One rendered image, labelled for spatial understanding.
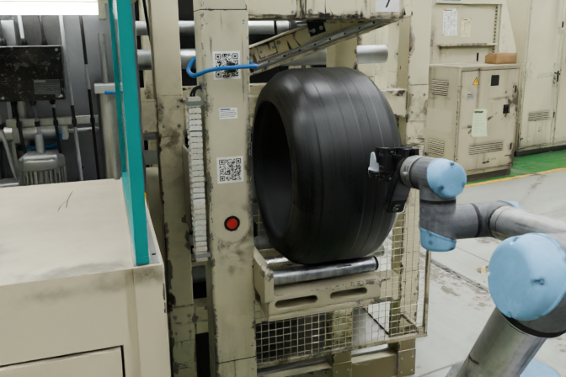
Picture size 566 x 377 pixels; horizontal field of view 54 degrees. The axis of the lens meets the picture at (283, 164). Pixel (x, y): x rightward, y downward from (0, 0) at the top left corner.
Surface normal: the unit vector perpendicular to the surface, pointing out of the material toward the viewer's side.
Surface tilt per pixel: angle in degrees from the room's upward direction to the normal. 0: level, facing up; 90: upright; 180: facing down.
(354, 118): 53
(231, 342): 90
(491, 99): 90
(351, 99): 42
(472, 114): 90
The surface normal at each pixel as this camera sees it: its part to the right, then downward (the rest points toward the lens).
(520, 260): -0.97, -0.04
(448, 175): 0.30, 0.10
